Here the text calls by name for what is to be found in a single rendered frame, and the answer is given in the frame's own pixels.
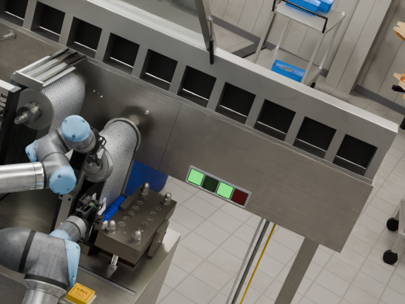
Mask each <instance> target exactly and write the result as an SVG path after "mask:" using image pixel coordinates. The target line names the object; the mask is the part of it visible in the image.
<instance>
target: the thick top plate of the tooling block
mask: <svg viewBox="0 0 405 304"><path fill-rule="evenodd" d="M141 187H142V185H140V186H139V187H138V189H137V190H136V191H135V192H134V193H133V194H132V195H131V196H132V197H134V198H135V199H134V201H133V203H132V204H131V205H130V206H129V207H128V209H127V210H126V211H125V212H122V211H119V210H118V211H117V212H116V213H115V214H114V215H113V216H112V217H111V218H110V219H109V220H108V222H109V221H111V220H113V221H115V223H116V225H115V227H116V228H115V233H114V234H112V235H110V234H108V233H105V231H104V229H100V230H99V232H98V234H97V237H96V241H95V244H94V245H95V246H97V247H99V248H101V249H103V250H105V251H108V252H110V253H112V254H114V255H116V256H118V257H120V258H122V259H124V260H126V261H128V262H130V263H133V264H136V263H137V261H138V260H139V259H140V257H141V256H142V255H143V254H144V252H145V251H146V249H147V248H148V247H149V245H150V244H151V243H152V241H153V238H154V235H155V232H156V231H157V229H158V228H159V227H160V225H161V224H162V222H164V220H169V219H170V217H171V216H172V215H173V213H174V210H175V207H176V205H177V201H175V200H171V204H170V205H165V204H163V203H162V200H163V197H164V195H161V194H159V193H157V192H155V191H153V190H149V194H148V195H143V194H141V193H140V192H139V191H140V189H141ZM107 224H108V223H107ZM137 230H139V231H140V232H141V240H140V244H138V245H135V244H132V243H131V242H130V239H131V237H132V235H133V234H134V232H135V231H137Z"/></svg>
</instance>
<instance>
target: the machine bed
mask: <svg viewBox="0 0 405 304"><path fill-rule="evenodd" d="M58 197H59V194H56V193H54V192H53V191H52V190H51V189H50V188H47V189H37V190H31V191H21V192H10V193H8V194H6V195H5V196H4V197H2V198H1V199H0V227H2V228H4V229H6V228H11V227H22V228H27V229H31V230H35V231H38V232H42V233H45V234H48V235H49V233H50V231H51V227H52V222H53V220H54V215H55V212H56V208H57V205H58V201H59V198H58ZM180 237H181V234H180V233H178V232H176V231H174V230H171V229H169V228H167V233H166V235H165V237H164V238H163V242H162V244H161V246H160V247H159V249H158V250H157V251H156V253H155V254H154V256H153V257H151V256H149V255H148V252H149V251H147V253H146V254H145V256H144V257H143V258H142V260H141V261H140V262H139V263H138V265H137V266H136V268H135V269H134V270H133V271H132V270H130V269H128V268H126V267H124V266H122V265H119V264H118V267H117V268H111V267H109V265H108V263H109V261H111V260H109V259H107V258H105V257H103V256H101V255H99V254H98V253H99V251H100V250H101V248H99V247H97V246H95V248H94V249H93V250H92V251H91V252H90V253H89V254H88V255H85V254H82V253H80V258H79V262H78V265H80V266H83V267H85V268H87V269H89V270H91V271H93V272H95V273H98V274H100V275H101V276H104V277H106V278H108V279H110V280H112V281H114V282H116V283H118V284H120V285H122V286H124V287H126V288H128V289H131V290H133V291H135V292H136V293H137V294H136V295H135V296H133V295H131V294H129V293H127V292H125V291H123V290H120V289H119V288H116V287H114V286H113V285H110V284H109V283H107V282H104V281H102V280H100V279H98V278H96V277H94V276H92V275H90V274H88V273H85V272H83V271H81V270H79V269H77V275H76V279H75V284H76V283H78V284H80V285H82V286H85V287H87V288H89V289H91V290H93V291H95V294H94V295H95V296H96V297H95V299H94V300H93V302H92V303H91V304H137V302H138V301H139V300H140V298H141V297H142V295H143V294H144V292H145V291H146V289H147V288H148V287H149V285H150V283H151V282H152V280H153V279H154V278H155V276H156V274H157V273H158V272H159V270H160V269H161V267H162V266H163V264H164V263H165V261H166V260H167V258H168V257H169V255H170V254H171V253H172V251H173V249H174V248H175V246H176V245H177V244H178V242H179V240H180ZM24 277H25V274H22V273H18V272H16V271H13V270H10V269H8V268H5V267H4V266H2V265H1V264H0V283H1V284H3V285H5V286H7V287H9V288H11V289H13V290H15V291H17V292H19V293H21V294H23V295H25V293H26V290H27V288H26V286H25V284H24ZM72 288H73V287H71V288H69V287H68V289H67V292H66V294H64V295H62V296H61V297H59V299H58V302H57V304H71V303H69V302H67V301H65V300H63V298H64V297H65V296H66V295H67V293H68V292H69V291H70V290H71V289H72Z"/></svg>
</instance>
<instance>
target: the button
mask: <svg viewBox="0 0 405 304"><path fill-rule="evenodd" d="M94 294H95V291H93V290H91V289H89V288H87V287H85V286H82V285H80V284H78V283H76V284H75V285H74V287H73V288H72V289H71V290H70V291H69V292H68V294H67V296H66V299H68V300H70V301H71V302H74V303H76V304H88V303H89V302H90V301H91V299H92V298H93V297H94Z"/></svg>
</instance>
